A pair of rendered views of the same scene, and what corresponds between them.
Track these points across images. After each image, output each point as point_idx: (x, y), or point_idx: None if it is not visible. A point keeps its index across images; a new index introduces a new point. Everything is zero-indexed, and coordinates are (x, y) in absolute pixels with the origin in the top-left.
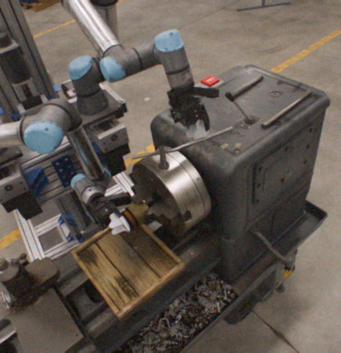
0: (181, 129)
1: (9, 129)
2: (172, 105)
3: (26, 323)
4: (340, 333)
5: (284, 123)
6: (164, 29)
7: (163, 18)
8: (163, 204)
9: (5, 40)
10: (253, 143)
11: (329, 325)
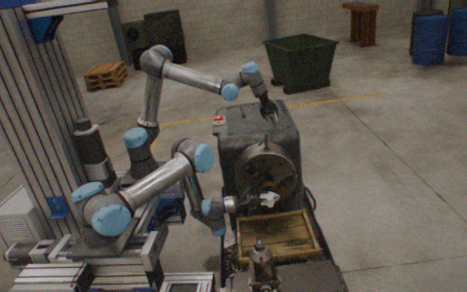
0: (247, 135)
1: (174, 164)
2: (262, 105)
3: (294, 290)
4: (347, 246)
5: (285, 111)
6: (0, 178)
7: None
8: (276, 175)
9: (90, 122)
10: (289, 121)
11: (340, 247)
